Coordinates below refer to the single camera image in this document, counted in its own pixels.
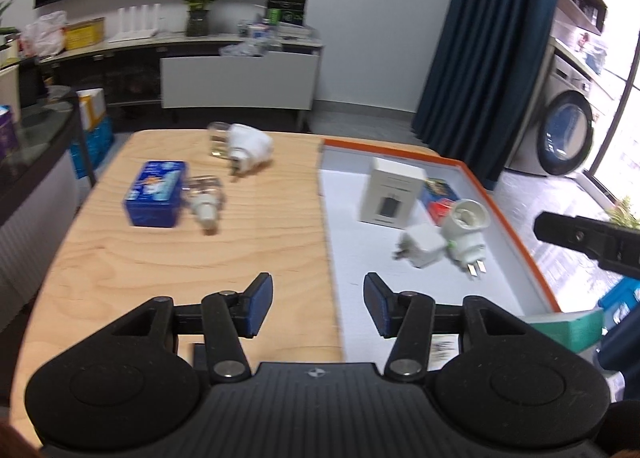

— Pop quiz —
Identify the blue plastic floor bag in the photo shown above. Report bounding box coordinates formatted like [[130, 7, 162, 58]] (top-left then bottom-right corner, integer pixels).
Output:
[[68, 116, 115, 179]]

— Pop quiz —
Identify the purple patterned gift box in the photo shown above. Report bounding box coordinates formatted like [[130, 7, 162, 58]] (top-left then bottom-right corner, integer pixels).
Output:
[[0, 105, 20, 160]]

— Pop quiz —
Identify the blue red playing card pack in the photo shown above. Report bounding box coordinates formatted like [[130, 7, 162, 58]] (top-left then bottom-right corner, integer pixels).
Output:
[[420, 178, 460, 225]]

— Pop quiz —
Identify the blue tin with cartoon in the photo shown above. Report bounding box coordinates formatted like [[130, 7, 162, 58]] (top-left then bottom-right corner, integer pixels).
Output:
[[122, 160, 188, 229]]

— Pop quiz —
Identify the black wall charger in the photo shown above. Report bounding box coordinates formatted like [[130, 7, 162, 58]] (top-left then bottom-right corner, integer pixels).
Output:
[[192, 343, 208, 372]]

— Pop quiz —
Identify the yellow cardboard box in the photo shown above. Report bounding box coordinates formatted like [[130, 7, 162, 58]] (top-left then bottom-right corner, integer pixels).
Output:
[[64, 18, 105, 51]]

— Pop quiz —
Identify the white small labelled bottle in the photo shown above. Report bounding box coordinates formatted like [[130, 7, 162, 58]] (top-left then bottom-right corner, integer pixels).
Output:
[[427, 334, 460, 371]]

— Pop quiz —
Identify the front-load washing machine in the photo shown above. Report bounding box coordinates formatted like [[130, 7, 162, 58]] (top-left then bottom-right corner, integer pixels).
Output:
[[506, 37, 593, 178]]

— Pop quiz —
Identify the black green display box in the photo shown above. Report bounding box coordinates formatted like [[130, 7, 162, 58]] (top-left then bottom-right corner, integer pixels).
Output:
[[266, 0, 307, 26]]

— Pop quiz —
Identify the black glass round side table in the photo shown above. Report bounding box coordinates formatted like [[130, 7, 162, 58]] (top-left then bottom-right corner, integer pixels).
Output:
[[0, 88, 98, 339]]

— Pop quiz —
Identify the white plug-in repellent heater green button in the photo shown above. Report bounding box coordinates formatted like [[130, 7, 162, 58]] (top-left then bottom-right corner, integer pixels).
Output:
[[440, 199, 490, 278]]

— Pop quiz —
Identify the white plastic bag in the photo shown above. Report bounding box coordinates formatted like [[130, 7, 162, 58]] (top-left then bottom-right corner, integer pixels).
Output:
[[21, 11, 67, 58]]

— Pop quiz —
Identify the white yellow floor carton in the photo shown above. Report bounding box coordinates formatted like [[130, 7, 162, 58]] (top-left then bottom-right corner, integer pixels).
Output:
[[77, 88, 106, 131]]

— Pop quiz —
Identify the white plug-in heater with bottle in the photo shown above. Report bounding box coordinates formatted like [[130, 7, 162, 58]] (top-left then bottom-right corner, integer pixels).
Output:
[[207, 121, 273, 178]]

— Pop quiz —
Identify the small floor plant by window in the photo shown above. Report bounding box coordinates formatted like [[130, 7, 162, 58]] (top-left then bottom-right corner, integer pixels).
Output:
[[606, 196, 640, 231]]

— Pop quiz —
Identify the white wifi router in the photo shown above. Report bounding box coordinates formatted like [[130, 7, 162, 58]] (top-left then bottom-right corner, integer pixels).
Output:
[[108, 3, 160, 44]]

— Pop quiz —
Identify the teal green product box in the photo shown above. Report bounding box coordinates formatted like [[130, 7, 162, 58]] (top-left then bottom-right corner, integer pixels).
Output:
[[521, 308, 604, 353]]

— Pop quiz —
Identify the orange white cardboard box tray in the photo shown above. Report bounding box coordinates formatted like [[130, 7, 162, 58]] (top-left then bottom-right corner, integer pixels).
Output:
[[319, 140, 559, 366]]

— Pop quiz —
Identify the white TV console cabinet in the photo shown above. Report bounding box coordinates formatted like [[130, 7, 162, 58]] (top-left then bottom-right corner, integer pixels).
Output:
[[41, 34, 323, 131]]

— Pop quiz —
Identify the white square wall charger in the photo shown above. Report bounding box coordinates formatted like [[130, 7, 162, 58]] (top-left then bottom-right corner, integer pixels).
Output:
[[394, 223, 447, 269]]

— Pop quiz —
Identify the clear repellent refill bottle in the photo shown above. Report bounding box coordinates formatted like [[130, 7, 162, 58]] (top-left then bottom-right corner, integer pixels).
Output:
[[183, 175, 226, 234]]

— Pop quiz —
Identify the white power adapter box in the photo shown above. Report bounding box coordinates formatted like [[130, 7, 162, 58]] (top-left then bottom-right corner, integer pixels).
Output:
[[359, 157, 426, 230]]

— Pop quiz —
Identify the dark blue curtain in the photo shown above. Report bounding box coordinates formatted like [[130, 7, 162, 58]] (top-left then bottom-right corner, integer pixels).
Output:
[[411, 0, 558, 189]]

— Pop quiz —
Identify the clear plastic bag on console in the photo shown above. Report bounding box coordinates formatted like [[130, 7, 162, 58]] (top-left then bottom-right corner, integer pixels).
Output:
[[218, 36, 283, 58]]

